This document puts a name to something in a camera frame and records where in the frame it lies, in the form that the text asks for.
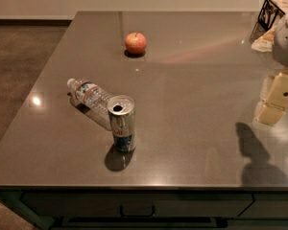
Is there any black wire basket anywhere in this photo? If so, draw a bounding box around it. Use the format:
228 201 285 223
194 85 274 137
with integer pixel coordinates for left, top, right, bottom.
257 0 288 31

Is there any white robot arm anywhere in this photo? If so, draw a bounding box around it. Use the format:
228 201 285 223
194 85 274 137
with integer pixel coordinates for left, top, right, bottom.
254 10 288 126

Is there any red yellow apple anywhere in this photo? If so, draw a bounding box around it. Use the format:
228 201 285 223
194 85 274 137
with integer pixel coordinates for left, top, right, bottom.
125 32 147 55

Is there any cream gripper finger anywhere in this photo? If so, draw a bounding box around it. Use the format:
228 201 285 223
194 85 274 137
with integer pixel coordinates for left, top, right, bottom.
256 103 285 126

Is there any clear plastic water bottle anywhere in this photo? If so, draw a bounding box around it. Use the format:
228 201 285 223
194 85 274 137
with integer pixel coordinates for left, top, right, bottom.
67 79 112 130

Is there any dark cabinet drawer with handle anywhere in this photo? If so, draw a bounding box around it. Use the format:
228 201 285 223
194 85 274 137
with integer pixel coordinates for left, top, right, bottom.
22 192 252 218

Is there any silver blue drink can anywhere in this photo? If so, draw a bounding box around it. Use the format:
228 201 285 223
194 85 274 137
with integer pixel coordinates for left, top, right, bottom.
108 95 136 152

